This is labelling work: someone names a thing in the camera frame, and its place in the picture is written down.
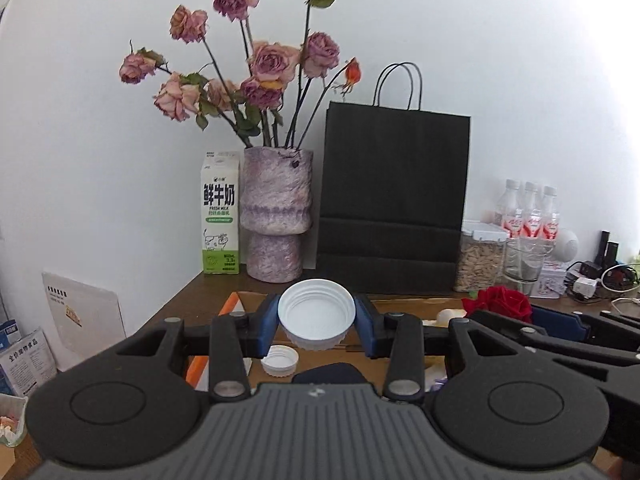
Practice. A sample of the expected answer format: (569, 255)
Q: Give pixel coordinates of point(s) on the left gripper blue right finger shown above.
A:
(369, 324)

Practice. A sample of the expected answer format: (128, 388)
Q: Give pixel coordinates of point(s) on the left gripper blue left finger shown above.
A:
(265, 323)

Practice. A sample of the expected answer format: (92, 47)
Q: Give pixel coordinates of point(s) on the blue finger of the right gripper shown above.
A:
(557, 324)

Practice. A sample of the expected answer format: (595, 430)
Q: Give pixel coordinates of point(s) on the medium white lid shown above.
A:
(280, 361)

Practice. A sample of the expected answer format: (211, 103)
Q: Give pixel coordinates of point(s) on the large white jar lid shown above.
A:
(316, 314)

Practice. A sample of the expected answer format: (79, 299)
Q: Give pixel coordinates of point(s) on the navy zip pouch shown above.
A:
(330, 374)

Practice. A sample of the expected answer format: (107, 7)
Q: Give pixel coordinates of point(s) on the red rose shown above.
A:
(500, 300)

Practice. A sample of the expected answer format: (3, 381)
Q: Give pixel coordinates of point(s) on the yellow white plush toy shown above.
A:
(444, 316)

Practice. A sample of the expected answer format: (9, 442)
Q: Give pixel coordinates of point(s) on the white tin box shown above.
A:
(550, 284)

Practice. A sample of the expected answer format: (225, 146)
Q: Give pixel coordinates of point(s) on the white power adapter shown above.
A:
(585, 288)

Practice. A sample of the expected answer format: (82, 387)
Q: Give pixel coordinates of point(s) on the drinking glass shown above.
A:
(523, 259)

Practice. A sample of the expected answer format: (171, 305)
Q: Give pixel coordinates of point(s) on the white round speaker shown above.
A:
(566, 246)

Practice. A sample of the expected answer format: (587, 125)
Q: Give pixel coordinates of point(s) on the water bottle right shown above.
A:
(550, 216)

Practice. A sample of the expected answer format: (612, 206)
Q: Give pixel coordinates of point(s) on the water bottle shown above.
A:
(531, 211)
(550, 216)
(509, 213)

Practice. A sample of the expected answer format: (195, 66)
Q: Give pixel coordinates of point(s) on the seed storage jar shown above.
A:
(480, 255)

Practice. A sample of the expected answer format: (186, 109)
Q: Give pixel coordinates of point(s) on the water bottle middle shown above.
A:
(531, 211)

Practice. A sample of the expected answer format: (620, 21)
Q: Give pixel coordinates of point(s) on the purple ceramic vase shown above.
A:
(275, 211)

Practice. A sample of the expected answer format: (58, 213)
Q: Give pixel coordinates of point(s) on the water bottle left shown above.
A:
(509, 213)

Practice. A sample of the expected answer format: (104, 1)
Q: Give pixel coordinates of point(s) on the black paper bag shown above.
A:
(392, 195)

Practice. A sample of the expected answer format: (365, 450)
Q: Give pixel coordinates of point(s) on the milk carton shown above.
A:
(220, 193)

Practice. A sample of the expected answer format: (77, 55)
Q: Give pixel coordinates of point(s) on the dried pink roses bouquet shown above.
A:
(266, 104)

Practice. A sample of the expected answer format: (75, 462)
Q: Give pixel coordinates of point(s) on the blue paper packages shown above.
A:
(27, 361)

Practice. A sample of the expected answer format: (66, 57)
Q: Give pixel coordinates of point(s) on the cardboard trash box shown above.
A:
(19, 457)

